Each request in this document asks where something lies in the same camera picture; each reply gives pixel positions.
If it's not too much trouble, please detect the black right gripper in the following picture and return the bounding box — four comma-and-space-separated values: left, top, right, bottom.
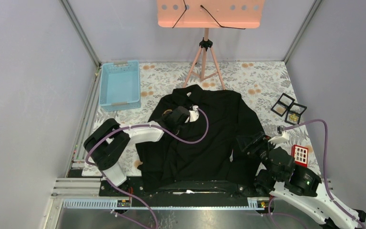
234, 131, 280, 180

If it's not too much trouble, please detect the black shirt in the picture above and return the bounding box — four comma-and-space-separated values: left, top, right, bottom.
136, 84, 263, 191

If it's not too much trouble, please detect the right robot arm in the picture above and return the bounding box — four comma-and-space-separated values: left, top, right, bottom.
236, 131, 366, 229

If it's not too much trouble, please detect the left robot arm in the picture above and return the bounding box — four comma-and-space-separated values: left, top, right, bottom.
83, 105, 199, 196

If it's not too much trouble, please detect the black brooch display tray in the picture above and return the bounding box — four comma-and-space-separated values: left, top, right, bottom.
270, 93, 307, 125

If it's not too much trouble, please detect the red white grid box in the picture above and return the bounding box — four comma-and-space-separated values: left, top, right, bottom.
291, 145, 309, 167

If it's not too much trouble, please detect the floral table mat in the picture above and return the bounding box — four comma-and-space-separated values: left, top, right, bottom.
81, 61, 322, 177

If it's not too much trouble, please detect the pink music stand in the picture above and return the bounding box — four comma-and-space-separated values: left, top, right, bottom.
156, 0, 265, 89

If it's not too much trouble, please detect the light blue plastic basket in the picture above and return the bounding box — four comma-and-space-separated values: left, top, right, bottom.
99, 60, 141, 112

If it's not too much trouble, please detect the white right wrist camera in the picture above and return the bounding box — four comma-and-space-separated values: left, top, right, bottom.
268, 126, 290, 146

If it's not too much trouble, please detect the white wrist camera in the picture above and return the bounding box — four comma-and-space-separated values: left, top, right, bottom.
186, 105, 200, 123
268, 126, 290, 146

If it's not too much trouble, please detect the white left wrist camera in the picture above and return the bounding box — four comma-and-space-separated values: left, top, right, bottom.
186, 105, 200, 123

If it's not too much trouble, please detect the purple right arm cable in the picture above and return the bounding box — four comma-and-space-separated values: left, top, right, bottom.
267, 119, 366, 229

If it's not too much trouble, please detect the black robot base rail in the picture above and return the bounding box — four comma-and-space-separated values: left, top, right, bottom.
99, 177, 271, 210

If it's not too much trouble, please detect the aluminium frame rail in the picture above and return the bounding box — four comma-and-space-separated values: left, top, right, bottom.
59, 0, 101, 67

